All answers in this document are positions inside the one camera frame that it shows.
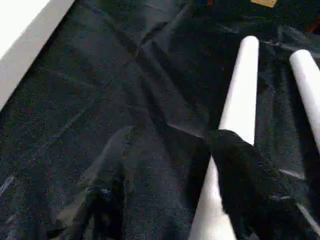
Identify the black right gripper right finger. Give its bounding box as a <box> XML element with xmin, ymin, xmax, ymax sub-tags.
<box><xmin>208</xmin><ymin>129</ymin><xmax>320</xmax><ymax>240</ymax></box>

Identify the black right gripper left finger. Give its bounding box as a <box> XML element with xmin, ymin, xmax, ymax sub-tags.
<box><xmin>49</xmin><ymin>172</ymin><xmax>130</xmax><ymax>240</ymax></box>

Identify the white plastic table leg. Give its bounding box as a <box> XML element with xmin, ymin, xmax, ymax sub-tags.
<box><xmin>289</xmin><ymin>49</ymin><xmax>320</xmax><ymax>151</ymax></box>
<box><xmin>187</xmin><ymin>35</ymin><xmax>260</xmax><ymax>240</ymax></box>

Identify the white plastic table top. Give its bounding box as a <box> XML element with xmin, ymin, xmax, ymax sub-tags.
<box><xmin>0</xmin><ymin>0</ymin><xmax>76</xmax><ymax>111</ymax></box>

